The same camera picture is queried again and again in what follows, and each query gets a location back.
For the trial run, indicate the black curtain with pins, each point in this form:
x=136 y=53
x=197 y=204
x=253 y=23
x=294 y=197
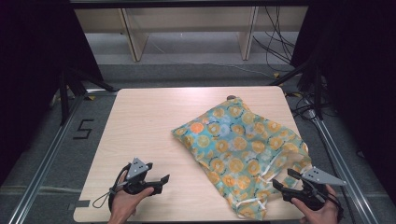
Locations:
x=31 y=77
x=361 y=77

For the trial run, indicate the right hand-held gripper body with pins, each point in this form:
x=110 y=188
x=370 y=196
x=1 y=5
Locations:
x=322 y=177

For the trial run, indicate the orange-slice print fabric bag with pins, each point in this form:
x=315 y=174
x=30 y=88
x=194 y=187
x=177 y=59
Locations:
x=236 y=140

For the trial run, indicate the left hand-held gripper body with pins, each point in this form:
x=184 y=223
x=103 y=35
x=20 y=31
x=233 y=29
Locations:
x=136 y=170

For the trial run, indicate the person's right hand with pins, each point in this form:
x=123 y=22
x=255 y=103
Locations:
x=320 y=214

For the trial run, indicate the black tape floor mark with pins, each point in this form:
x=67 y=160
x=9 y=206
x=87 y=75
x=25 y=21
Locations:
x=83 y=129

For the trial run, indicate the grey tape strip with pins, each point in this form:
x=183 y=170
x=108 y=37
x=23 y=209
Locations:
x=80 y=204

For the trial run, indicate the aluminium rail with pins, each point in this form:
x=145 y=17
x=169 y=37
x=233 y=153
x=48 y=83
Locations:
x=46 y=161
x=339 y=165

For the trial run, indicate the black crossbar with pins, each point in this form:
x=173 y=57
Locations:
x=186 y=3

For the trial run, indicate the black metal stand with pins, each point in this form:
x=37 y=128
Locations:
x=65 y=93
x=317 y=90

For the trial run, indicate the yellow tape piece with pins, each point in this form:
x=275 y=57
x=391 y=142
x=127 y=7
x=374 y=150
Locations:
x=276 y=75
x=90 y=97

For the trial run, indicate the person's left hand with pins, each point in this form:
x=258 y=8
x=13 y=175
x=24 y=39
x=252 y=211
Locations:
x=124 y=203

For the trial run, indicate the small brown round object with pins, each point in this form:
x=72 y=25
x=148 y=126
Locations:
x=231 y=97

